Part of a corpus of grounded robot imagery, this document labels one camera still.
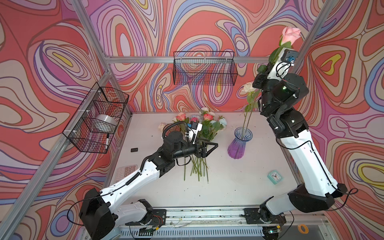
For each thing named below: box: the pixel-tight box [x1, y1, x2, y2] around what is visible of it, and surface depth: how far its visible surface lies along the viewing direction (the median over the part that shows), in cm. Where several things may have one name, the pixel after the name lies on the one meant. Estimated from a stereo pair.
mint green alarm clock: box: [267, 170, 283, 185], surface depth 86 cm
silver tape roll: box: [95, 114, 119, 127], surface depth 73 cm
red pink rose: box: [203, 113, 214, 121], surface depth 107 cm
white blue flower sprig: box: [209, 117, 228, 129], surface depth 104 cm
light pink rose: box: [257, 26, 302, 73], surface depth 44 cm
